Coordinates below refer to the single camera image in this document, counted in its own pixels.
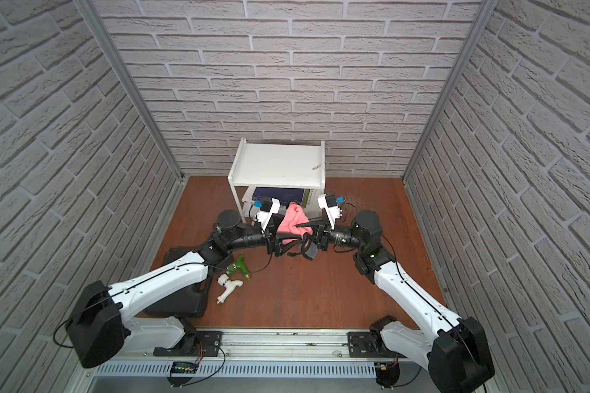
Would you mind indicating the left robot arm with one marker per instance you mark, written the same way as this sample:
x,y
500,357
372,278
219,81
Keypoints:
x,y
99,322

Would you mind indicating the dark blue book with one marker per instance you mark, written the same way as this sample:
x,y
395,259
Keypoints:
x,y
284,195

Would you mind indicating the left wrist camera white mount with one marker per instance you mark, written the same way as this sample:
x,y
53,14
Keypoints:
x,y
266,208

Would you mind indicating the black plastic tool case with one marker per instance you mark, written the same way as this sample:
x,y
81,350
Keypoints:
x,y
190,302

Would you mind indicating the pink and grey cloth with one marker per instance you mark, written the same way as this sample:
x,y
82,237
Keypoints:
x,y
295,236

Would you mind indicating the small green circuit board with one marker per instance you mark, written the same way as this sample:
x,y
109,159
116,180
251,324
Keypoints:
x,y
183,368

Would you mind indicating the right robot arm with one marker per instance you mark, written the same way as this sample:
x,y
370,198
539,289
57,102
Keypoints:
x,y
454,350

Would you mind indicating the round black connector puck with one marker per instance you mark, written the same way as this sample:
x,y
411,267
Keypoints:
x,y
386,375

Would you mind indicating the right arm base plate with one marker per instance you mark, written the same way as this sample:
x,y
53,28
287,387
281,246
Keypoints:
x,y
367,344

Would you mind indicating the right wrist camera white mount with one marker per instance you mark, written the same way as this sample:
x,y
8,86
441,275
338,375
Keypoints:
x,y
330,204

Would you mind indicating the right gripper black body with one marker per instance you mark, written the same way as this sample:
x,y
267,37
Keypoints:
x,y
324,239

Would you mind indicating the aluminium front rail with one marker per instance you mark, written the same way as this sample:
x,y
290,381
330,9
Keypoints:
x,y
247,343

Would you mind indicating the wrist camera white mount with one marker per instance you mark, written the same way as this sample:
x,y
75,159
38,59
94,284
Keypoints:
x,y
330,204
266,208

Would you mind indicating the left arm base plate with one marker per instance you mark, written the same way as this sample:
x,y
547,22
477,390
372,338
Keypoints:
x,y
192,345

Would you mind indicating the white two-tier bookshelf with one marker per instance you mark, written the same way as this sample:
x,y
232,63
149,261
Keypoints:
x,y
279,166

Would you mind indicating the green toy drill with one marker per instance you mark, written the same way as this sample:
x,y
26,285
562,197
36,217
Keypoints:
x,y
239,266

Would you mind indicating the white plastic faucet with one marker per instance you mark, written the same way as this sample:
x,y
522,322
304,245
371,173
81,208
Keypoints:
x,y
229,286

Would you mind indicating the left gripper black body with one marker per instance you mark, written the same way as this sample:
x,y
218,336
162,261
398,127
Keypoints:
x,y
273,241

